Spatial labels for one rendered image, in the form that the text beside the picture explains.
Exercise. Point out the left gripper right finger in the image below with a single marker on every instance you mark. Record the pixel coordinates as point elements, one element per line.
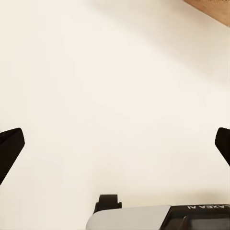
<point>222,142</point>

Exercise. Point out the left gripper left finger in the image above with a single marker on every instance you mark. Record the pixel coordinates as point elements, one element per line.
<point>11,144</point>

